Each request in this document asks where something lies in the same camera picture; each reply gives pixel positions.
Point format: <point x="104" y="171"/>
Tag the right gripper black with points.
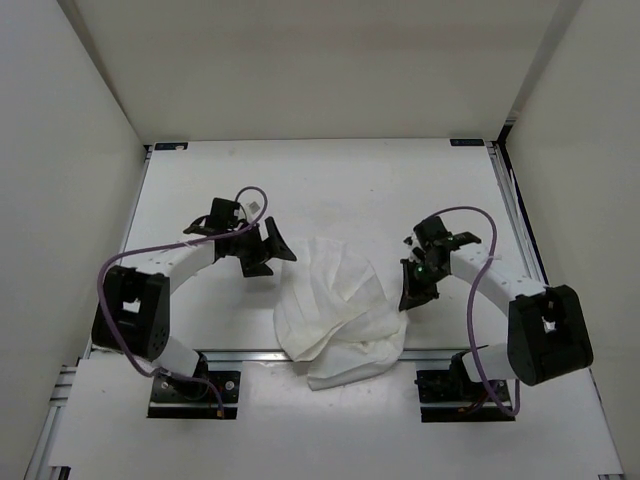
<point x="414" y="295"/>

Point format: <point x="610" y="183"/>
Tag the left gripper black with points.
<point x="271" y="247"/>

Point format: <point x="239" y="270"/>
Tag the white pleated skirt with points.
<point x="334" y="315"/>

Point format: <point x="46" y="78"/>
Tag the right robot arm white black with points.
<point x="472" y="264"/>

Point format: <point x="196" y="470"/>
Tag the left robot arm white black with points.
<point x="139" y="300"/>

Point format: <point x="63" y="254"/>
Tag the left blue corner label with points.
<point x="171" y="146"/>

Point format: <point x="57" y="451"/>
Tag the blue corner label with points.
<point x="466" y="142"/>
<point x="171" y="146"/>

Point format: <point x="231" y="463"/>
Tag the right blue corner label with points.
<point x="466" y="142"/>

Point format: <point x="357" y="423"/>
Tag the white front cover board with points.
<point x="284" y="429"/>

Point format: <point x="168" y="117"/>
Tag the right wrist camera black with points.
<point x="431" y="233"/>

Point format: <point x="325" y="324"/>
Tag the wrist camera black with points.
<point x="431" y="233"/>
<point x="222" y="218"/>

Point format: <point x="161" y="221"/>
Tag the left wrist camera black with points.
<point x="222" y="218"/>

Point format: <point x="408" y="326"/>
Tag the front aluminium rail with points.
<point x="410" y="355"/>

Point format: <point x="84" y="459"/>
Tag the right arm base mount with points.
<point x="449" y="396"/>

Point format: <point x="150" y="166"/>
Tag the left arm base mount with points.
<point x="170" y="399"/>

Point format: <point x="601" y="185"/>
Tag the left aluminium frame rail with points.
<point x="39" y="467"/>

